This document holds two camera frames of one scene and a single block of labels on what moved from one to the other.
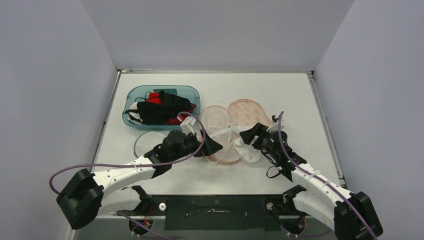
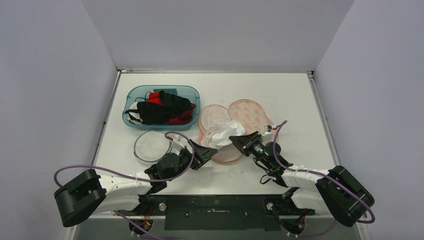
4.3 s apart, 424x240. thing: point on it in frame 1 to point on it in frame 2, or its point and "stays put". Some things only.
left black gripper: x=210 y=147 to x=202 y=155
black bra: x=160 y=112 stays put
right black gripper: x=259 y=138 to x=248 y=144
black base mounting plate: x=225 y=212 stays put
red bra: x=154 y=97 stays put
